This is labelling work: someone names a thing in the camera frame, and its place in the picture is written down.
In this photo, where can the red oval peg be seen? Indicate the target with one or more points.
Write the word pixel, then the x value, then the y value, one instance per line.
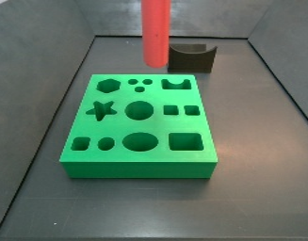
pixel 155 11

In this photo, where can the green shape sorter block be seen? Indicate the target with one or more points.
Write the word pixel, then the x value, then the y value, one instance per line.
pixel 140 128

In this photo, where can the black U-shaped block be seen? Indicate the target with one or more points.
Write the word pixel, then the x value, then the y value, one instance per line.
pixel 190 58

